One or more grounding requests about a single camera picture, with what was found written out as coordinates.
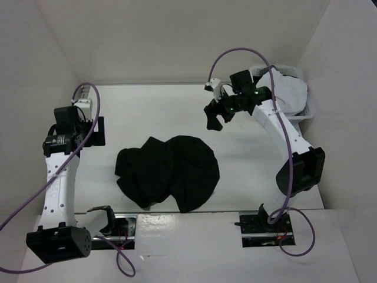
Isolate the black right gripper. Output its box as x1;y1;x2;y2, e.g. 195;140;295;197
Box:
204;86;242;131

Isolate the black skirt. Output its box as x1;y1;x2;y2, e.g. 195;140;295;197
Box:
114;135;220;213

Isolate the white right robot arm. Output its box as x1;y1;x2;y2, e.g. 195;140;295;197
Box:
204;70;325;232

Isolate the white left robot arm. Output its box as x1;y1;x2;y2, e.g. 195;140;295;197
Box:
26;100;117;264

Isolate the white skirt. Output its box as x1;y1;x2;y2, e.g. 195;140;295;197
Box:
253;65;309;116

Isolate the white plastic basket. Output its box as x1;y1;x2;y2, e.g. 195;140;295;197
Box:
249;63;316;124

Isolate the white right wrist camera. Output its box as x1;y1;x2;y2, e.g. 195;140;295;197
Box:
204;78;224;103

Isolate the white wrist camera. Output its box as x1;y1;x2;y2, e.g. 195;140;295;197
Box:
204;78;224;103
72;98;93;122

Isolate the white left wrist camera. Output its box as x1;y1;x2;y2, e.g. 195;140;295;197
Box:
72;98;93;122

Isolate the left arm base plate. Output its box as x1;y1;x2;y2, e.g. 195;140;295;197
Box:
76;210;137;251

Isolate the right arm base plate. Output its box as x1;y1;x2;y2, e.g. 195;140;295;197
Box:
234;212;296;248

